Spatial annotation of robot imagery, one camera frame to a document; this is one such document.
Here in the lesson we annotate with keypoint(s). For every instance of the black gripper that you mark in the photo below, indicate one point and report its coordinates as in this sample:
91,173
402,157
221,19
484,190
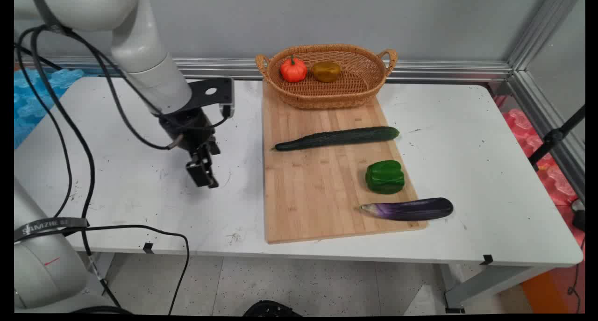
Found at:
189,129

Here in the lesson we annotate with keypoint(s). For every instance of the long dark green cucumber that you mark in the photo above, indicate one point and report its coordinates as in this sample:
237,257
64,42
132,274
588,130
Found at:
336,138

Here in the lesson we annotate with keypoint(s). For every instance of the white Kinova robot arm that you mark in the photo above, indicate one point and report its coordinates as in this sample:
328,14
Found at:
140,40

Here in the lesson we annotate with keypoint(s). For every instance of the black tape piece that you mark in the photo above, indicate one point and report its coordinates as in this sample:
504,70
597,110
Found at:
148,247
487,259

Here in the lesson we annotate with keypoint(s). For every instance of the wooden cutting board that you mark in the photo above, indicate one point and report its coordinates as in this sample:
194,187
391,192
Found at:
317,181

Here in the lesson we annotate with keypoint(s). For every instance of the small orange pumpkin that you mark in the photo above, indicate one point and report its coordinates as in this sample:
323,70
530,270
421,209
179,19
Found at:
293,70

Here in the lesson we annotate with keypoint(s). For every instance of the woven wicker basket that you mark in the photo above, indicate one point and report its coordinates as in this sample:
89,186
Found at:
327,89

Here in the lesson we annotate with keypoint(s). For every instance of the black round floor object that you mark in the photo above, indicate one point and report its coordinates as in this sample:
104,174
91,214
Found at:
271,308

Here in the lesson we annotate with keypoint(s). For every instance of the yellow-brown bell pepper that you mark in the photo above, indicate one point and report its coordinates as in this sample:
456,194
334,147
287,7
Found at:
325,71

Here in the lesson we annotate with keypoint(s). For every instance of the green bell pepper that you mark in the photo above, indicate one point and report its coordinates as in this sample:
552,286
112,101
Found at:
384,177

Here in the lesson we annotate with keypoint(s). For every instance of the blue foam mat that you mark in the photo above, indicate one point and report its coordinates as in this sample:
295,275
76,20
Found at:
32,101

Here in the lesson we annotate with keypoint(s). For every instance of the purple eggplant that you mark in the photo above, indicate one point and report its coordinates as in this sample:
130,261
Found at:
411,209

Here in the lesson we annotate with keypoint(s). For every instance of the grey table leg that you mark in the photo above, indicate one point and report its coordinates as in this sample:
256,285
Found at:
490,281

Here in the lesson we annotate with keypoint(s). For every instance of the black tripod stand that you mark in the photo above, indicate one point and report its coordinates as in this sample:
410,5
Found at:
553,136

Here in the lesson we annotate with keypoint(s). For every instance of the red foam mat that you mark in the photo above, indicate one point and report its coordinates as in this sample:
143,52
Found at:
556,176

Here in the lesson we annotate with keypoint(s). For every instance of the small black device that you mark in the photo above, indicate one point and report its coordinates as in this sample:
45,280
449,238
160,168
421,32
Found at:
579,216

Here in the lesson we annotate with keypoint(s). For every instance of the black wrist camera mount plate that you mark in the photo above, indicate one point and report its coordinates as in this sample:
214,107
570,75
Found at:
210,93

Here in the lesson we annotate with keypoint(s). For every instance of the horizontal aluminium frame rail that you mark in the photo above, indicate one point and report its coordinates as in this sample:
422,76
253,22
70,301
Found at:
420,70

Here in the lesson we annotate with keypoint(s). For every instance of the aluminium frame corner post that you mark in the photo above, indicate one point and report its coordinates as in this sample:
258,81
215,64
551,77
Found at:
542,45

